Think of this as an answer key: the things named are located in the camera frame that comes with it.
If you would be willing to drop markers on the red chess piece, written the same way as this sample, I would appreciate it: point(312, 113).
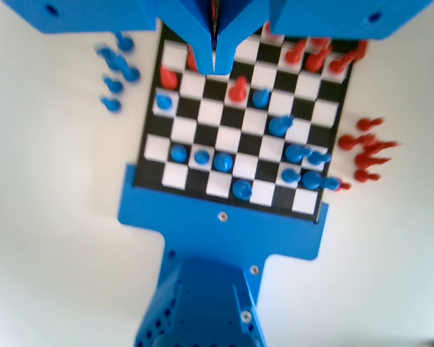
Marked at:
point(273, 33)
point(378, 146)
point(191, 59)
point(347, 141)
point(320, 41)
point(363, 159)
point(362, 176)

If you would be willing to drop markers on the blue chess bishop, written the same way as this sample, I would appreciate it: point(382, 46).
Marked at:
point(311, 180)

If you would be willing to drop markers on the blue base plate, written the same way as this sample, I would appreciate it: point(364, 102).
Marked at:
point(188, 224)

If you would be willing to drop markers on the blue chess king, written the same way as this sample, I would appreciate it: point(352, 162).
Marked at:
point(242, 188)

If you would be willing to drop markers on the silver plate screw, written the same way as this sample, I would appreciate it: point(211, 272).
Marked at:
point(254, 269)
point(222, 216)

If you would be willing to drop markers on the blue chess piece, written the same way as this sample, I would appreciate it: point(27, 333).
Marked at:
point(293, 152)
point(132, 74)
point(125, 44)
point(114, 86)
point(289, 176)

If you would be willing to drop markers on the black white chessboard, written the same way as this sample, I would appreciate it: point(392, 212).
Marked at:
point(238, 137)

